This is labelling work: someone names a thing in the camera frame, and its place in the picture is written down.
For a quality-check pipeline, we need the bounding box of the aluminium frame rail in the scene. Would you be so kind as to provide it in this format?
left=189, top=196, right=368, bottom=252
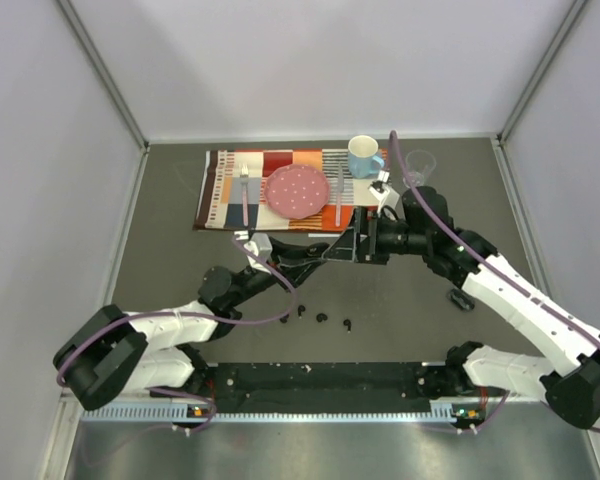
left=59, top=362, right=600, bottom=426

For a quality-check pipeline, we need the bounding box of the colourful patchwork placemat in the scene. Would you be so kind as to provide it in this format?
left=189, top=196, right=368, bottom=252
left=194, top=148, right=379, bottom=232

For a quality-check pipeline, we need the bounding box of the light blue mug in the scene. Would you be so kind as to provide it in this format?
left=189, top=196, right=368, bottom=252
left=348, top=135, right=385, bottom=179

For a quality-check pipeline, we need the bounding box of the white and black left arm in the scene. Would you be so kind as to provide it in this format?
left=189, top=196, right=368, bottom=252
left=53, top=231, right=329, bottom=411

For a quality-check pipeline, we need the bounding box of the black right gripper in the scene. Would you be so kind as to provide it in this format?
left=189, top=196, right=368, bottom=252
left=323, top=207, right=430, bottom=266

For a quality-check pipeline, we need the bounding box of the fork with pink handle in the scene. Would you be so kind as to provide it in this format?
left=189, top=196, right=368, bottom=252
left=240, top=164, right=249, bottom=228

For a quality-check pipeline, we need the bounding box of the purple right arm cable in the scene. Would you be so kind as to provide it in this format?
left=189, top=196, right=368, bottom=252
left=388, top=130, right=600, bottom=435

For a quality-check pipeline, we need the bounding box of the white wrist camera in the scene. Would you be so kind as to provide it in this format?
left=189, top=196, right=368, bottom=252
left=233, top=230, right=273, bottom=271
left=368, top=170, right=400, bottom=211

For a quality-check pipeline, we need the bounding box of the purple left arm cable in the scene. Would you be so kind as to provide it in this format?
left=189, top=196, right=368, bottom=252
left=54, top=234, right=299, bottom=436

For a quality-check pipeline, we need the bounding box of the pink dotted plate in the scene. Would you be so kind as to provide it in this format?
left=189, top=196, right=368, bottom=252
left=263, top=164, right=330, bottom=220

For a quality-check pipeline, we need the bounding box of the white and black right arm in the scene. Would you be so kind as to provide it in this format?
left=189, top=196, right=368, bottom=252
left=323, top=186, right=600, bottom=430

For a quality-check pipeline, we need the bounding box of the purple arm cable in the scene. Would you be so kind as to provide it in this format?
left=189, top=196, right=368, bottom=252
left=54, top=234, right=299, bottom=436
left=388, top=130, right=600, bottom=435

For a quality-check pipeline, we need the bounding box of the knife with pink handle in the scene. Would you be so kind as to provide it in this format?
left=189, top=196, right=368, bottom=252
left=335, top=163, right=344, bottom=227

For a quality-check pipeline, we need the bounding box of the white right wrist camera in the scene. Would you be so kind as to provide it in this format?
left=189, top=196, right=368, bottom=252
left=368, top=170, right=400, bottom=211

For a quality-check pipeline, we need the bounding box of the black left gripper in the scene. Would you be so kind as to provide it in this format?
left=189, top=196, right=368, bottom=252
left=229, top=238, right=324, bottom=308

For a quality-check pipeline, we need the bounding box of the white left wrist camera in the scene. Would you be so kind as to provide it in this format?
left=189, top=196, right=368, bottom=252
left=233, top=230, right=273, bottom=271

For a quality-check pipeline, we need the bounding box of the black marbled earbud case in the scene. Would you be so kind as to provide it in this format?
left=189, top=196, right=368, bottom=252
left=447, top=289, right=475, bottom=312

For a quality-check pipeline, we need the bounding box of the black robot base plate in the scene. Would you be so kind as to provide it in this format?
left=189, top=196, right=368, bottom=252
left=205, top=362, right=478, bottom=414

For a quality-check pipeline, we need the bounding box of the clear drinking glass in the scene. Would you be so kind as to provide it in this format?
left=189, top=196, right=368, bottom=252
left=404, top=149, right=437, bottom=189

